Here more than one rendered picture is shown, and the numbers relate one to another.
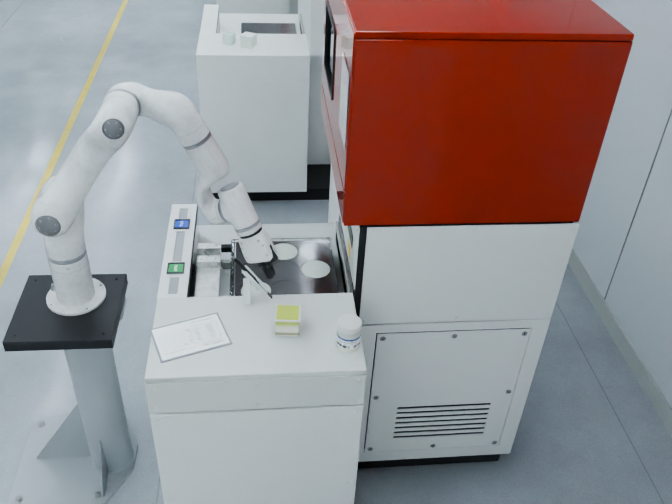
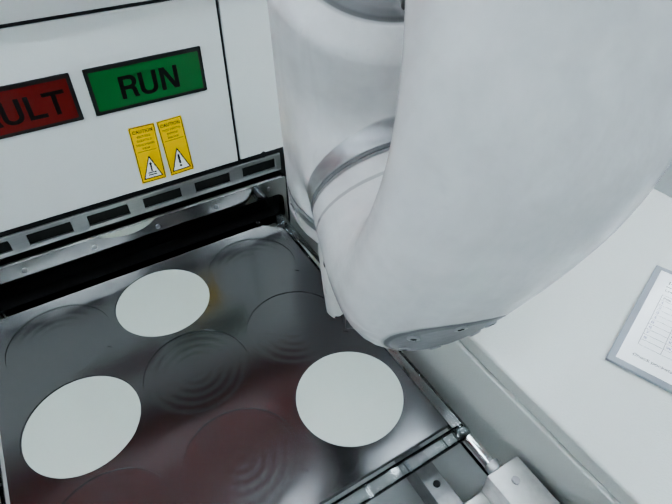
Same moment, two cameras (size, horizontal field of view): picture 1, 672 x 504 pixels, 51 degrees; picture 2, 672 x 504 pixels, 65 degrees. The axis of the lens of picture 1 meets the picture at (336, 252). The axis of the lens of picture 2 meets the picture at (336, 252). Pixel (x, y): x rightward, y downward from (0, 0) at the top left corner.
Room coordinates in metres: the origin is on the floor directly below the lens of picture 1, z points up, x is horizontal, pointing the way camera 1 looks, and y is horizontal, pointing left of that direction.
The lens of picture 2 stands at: (1.94, 0.51, 1.33)
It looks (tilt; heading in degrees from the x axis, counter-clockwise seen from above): 42 degrees down; 246
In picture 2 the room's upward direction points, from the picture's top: straight up
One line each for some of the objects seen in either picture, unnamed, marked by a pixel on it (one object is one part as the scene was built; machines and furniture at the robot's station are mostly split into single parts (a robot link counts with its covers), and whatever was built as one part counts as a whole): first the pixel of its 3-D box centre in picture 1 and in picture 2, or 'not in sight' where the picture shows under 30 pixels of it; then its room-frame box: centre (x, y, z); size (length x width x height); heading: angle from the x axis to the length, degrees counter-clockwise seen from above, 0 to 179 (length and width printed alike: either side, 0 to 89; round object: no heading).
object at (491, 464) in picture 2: not in sight; (481, 452); (1.73, 0.36, 0.89); 0.05 x 0.01 x 0.01; 98
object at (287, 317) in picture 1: (287, 320); not in sight; (1.57, 0.13, 1.00); 0.07 x 0.07 x 0.07; 3
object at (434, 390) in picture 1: (416, 329); not in sight; (2.20, -0.36, 0.41); 0.82 x 0.71 x 0.82; 8
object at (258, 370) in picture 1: (257, 349); (549, 290); (1.54, 0.22, 0.89); 0.62 x 0.35 x 0.14; 98
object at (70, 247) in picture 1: (62, 216); not in sight; (1.80, 0.86, 1.17); 0.19 x 0.12 x 0.24; 6
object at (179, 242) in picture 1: (180, 262); not in sight; (1.96, 0.55, 0.89); 0.55 x 0.09 x 0.14; 8
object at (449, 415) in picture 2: not in sight; (353, 305); (1.76, 0.16, 0.90); 0.37 x 0.01 x 0.01; 98
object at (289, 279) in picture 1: (284, 270); (197, 372); (1.94, 0.17, 0.90); 0.34 x 0.34 x 0.01; 8
